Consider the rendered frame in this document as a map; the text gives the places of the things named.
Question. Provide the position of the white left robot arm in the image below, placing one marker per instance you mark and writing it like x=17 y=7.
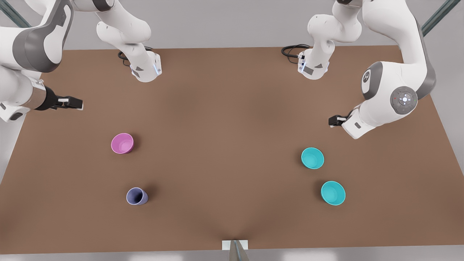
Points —
x=395 y=72

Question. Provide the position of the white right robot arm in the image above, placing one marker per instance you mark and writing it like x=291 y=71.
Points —
x=21 y=47

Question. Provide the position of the teal bowl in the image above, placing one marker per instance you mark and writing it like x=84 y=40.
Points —
x=332 y=193
x=312 y=158

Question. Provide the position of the pink bowl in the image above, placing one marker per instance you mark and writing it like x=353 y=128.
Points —
x=122 y=143

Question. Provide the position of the blue-purple bowl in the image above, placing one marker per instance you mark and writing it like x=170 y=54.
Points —
x=136 y=196

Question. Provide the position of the silver frame post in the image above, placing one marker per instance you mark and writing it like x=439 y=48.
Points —
x=237 y=253
x=438 y=15
x=14 y=14

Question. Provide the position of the white post foot plate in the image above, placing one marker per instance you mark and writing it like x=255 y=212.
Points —
x=225 y=244

